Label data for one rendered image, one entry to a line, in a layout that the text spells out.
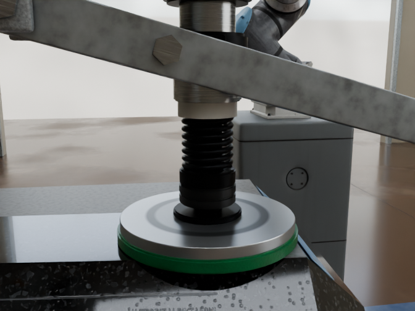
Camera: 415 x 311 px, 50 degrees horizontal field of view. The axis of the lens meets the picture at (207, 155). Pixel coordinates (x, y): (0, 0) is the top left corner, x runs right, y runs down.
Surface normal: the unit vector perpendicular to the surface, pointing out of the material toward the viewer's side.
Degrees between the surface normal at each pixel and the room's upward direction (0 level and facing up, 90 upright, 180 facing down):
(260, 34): 80
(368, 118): 90
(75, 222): 0
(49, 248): 0
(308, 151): 90
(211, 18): 90
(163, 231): 0
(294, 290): 45
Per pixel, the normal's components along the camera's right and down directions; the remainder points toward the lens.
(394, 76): 0.17, 0.20
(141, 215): 0.00, -0.98
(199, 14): -0.26, 0.19
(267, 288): 0.04, -0.55
